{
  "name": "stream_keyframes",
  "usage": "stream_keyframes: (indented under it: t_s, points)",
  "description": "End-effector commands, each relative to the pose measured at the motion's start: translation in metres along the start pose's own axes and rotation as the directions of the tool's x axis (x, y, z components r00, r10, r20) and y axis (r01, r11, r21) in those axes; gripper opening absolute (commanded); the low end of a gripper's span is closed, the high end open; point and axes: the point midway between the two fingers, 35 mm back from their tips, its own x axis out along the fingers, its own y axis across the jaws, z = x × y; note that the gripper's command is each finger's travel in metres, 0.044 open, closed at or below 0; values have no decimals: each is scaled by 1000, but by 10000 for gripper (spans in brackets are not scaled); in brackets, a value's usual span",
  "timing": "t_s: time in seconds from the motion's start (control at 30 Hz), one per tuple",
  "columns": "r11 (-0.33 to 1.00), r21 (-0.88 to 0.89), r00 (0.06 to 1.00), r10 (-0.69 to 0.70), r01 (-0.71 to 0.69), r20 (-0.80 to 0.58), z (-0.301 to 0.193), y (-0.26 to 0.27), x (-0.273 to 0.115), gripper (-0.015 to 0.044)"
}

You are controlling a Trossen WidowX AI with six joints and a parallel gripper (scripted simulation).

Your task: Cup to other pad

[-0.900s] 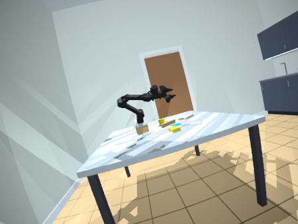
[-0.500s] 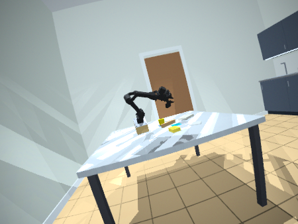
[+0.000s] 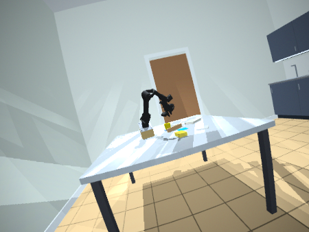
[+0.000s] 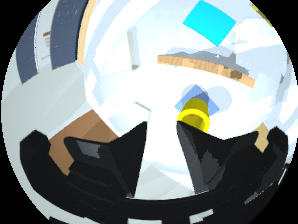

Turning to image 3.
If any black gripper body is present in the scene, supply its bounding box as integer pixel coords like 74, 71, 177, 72
161, 105, 168, 117

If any tan curved bar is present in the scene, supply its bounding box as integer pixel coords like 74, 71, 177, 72
167, 124, 183, 132

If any yellow cup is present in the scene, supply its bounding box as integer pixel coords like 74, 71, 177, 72
164, 123, 171, 130

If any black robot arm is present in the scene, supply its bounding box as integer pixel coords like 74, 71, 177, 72
140, 89, 174, 128

